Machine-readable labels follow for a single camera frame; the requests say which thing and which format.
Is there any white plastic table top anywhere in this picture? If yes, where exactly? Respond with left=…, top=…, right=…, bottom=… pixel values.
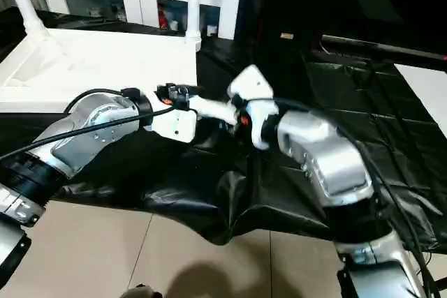
left=0, top=27, right=202, bottom=114

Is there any black work surface mat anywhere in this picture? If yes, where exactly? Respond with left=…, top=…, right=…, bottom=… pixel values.
left=0, top=8, right=447, bottom=253

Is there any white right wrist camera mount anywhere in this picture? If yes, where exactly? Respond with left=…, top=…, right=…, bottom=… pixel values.
left=226, top=64, right=281, bottom=151

